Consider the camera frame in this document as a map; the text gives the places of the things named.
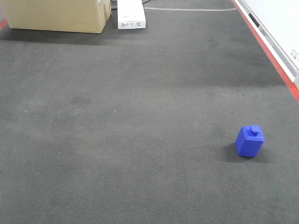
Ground small blue block part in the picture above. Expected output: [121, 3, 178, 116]
[235, 125, 266, 157]

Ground long white carton box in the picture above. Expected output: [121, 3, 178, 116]
[117, 0, 146, 30]

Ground large brown cardboard box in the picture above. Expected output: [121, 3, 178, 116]
[0, 0, 111, 34]

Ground white conveyor side rail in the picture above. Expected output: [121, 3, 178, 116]
[233, 0, 299, 88]

